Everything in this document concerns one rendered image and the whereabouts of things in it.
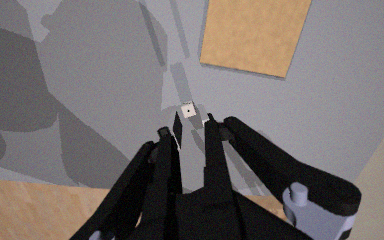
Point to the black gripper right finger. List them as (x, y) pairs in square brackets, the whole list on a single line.
[(320, 204)]

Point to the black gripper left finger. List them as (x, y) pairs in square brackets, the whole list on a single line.
[(119, 212)]

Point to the tan flat mat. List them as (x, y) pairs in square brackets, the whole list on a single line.
[(253, 35)]

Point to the white die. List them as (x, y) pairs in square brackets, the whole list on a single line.
[(188, 109)]

